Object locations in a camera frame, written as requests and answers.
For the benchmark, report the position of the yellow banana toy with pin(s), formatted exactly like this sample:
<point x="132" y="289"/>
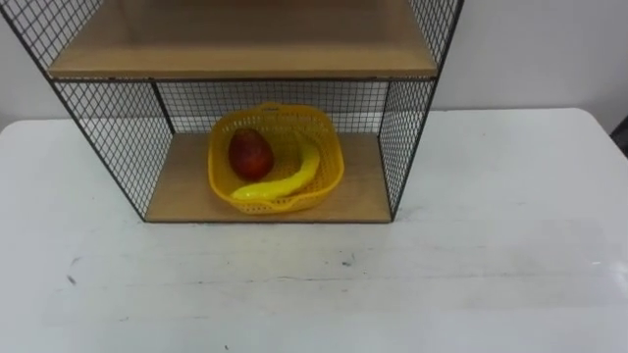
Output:
<point x="289" y="184"/>

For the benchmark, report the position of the yellow plastic basket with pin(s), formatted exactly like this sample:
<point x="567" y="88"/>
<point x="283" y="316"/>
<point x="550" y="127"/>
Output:
<point x="328" y="147"/>

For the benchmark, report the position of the red mango toy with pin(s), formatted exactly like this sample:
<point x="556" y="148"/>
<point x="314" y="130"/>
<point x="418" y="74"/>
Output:
<point x="250" y="154"/>

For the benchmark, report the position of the white table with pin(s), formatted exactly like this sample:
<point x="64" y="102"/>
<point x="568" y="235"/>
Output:
<point x="314" y="279"/>

